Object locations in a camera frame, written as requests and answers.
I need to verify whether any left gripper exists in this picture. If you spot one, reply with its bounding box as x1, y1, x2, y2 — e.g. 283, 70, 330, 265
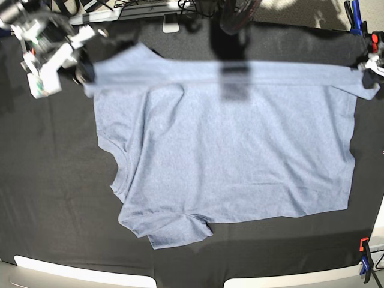
355, 48, 384, 89

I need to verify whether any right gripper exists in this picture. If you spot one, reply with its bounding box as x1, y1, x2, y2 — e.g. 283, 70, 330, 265
17, 11, 109, 85

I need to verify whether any light blue t-shirt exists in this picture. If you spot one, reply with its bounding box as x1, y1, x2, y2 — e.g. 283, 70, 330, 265
84, 43, 379, 249

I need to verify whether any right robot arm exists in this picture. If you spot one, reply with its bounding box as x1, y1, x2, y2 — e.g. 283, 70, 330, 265
1, 1, 108, 91

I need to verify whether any orange clamp top right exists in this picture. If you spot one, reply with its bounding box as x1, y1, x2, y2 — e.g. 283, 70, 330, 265
371, 31, 384, 53

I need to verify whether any blue clamp top right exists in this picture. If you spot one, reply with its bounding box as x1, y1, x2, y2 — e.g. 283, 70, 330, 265
344, 0, 367, 36

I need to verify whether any black table cloth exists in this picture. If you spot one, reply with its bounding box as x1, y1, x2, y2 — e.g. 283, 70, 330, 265
1, 36, 383, 287

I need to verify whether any orange blue clamp bottom right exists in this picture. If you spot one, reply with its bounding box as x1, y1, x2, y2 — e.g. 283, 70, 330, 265
359, 237, 374, 284

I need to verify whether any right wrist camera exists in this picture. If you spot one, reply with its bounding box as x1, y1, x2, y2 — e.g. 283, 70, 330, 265
26, 44, 73, 100

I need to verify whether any black red cable bundle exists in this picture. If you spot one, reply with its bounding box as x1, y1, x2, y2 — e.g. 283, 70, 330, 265
220, 0, 265, 34

